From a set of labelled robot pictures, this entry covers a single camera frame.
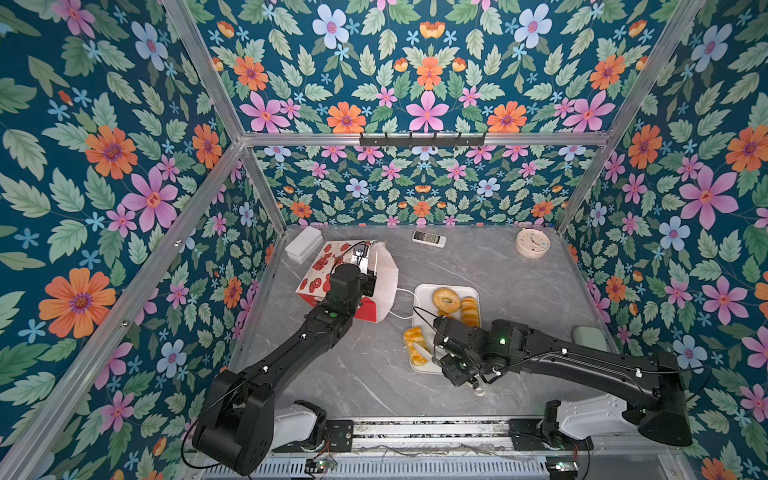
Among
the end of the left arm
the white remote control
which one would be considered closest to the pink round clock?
the white remote control

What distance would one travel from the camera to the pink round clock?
1.12m

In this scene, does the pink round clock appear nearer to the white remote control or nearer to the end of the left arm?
the white remote control

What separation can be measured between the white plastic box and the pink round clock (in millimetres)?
776

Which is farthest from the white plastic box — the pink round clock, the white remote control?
the pink round clock

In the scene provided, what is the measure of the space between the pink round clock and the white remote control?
29cm

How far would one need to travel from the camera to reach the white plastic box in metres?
1.10

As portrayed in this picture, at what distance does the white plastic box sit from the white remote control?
1.24 ft

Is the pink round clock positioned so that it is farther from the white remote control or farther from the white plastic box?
the white plastic box

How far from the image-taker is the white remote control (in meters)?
1.17
